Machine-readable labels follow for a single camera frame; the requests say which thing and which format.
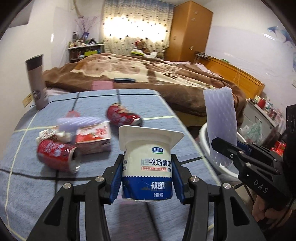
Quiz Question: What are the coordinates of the orange wooden wardrobe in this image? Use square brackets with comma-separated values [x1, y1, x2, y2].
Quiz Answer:
[164, 1, 213, 63]

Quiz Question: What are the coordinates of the grey bedside cabinet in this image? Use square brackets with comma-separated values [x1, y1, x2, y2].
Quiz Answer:
[239, 99, 280, 149]

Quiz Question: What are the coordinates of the black phone on bed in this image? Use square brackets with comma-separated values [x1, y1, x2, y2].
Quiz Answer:
[113, 78, 135, 83]

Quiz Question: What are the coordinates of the red soda can front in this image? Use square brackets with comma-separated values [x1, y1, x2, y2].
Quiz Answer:
[37, 139, 81, 173]

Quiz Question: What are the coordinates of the purple branch decoration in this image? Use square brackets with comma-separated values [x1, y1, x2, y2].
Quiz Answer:
[75, 15, 102, 38]

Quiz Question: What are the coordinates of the red green gift bag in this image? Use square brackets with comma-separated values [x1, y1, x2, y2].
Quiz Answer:
[271, 141, 286, 157]

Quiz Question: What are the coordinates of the red box on bed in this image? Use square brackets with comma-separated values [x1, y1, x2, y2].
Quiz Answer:
[91, 80, 114, 90]

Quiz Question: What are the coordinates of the wrapper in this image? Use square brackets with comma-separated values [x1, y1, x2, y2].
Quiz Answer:
[36, 128, 74, 144]

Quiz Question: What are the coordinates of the heart pattern curtain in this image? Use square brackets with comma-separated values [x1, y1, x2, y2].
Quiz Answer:
[103, 1, 175, 55]

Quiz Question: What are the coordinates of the strawberry milk carton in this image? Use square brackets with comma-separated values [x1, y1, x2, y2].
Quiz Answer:
[75, 121, 111, 155]

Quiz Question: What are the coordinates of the white trash bin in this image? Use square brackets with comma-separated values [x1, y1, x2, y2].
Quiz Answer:
[198, 123, 240, 183]

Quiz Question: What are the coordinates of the wall power socket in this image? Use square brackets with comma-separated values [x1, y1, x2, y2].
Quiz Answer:
[22, 93, 33, 107]

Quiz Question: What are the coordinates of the brown blanket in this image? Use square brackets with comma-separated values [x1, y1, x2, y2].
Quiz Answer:
[42, 53, 247, 126]

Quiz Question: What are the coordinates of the right hand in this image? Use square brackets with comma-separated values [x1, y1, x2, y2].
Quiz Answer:
[251, 196, 292, 226]

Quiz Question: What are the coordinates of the red mug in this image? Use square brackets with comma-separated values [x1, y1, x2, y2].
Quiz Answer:
[257, 98, 266, 109]

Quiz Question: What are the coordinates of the wooden bed headboard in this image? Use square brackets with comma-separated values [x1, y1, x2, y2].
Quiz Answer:
[195, 55, 265, 98]

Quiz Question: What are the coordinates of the blue checked tablecloth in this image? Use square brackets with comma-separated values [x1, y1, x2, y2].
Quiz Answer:
[1, 89, 220, 240]

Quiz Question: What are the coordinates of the hanging plastic bag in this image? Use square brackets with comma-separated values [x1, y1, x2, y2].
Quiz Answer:
[239, 120, 263, 145]

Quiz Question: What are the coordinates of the white foam fruit net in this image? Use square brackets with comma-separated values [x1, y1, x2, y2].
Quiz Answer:
[203, 87, 237, 167]

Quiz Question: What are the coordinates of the white wall shelf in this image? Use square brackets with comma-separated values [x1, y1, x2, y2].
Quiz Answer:
[68, 44, 104, 63]

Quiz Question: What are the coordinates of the grey thermos bottle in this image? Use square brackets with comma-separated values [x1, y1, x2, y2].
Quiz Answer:
[26, 54, 49, 110]

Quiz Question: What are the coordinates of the clear cup red lid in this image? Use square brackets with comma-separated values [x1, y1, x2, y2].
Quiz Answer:
[66, 110, 80, 118]

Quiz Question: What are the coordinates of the crushed red soda can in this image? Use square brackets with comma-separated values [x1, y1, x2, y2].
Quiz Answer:
[106, 103, 143, 127]

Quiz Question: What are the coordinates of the brown teddy bear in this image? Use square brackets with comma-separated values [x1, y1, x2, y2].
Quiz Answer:
[134, 40, 164, 59]

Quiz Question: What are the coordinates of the white blue yogurt cup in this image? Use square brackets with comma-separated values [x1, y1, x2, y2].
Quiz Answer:
[119, 125, 184, 201]

